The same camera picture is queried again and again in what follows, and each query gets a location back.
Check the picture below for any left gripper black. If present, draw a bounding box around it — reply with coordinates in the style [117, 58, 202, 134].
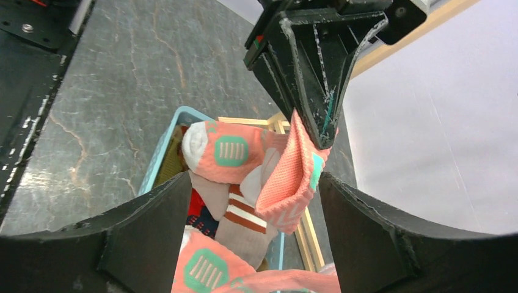
[244, 1, 428, 150]

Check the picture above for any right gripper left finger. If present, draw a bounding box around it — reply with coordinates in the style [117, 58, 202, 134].
[1, 172, 191, 292]

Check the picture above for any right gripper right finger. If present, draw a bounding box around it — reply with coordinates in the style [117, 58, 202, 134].
[319, 172, 517, 292]

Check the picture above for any pink sock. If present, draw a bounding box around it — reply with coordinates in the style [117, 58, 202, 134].
[255, 111, 331, 234]
[181, 120, 288, 184]

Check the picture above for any grey brown striped sock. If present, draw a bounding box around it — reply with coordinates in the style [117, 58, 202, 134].
[188, 171, 278, 269]

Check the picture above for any red sock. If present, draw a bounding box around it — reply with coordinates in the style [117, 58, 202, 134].
[187, 189, 208, 219]

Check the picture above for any olive yellow sock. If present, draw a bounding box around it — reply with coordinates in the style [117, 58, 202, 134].
[153, 125, 189, 187]

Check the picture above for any blue plastic basket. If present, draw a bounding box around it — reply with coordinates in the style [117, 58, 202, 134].
[138, 106, 285, 269]

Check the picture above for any wooden rack frame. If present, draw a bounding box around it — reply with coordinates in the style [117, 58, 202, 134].
[218, 0, 478, 272]

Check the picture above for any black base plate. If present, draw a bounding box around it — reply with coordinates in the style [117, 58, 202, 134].
[1, 1, 95, 219]

